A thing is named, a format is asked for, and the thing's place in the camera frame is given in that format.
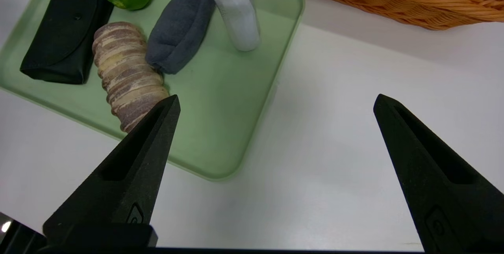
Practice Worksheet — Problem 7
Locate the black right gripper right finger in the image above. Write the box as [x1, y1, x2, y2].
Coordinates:
[373, 94, 504, 254]

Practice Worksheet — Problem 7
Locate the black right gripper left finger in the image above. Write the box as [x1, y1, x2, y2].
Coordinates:
[43, 95, 181, 231]

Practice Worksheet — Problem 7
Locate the grey fabric pouch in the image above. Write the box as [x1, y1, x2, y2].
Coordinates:
[145, 0, 217, 75]

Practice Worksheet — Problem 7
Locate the white bottle with clear cap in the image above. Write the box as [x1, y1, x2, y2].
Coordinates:
[200, 0, 261, 52]

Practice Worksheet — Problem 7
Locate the light green plastic tray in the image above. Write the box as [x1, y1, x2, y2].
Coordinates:
[0, 0, 306, 181]

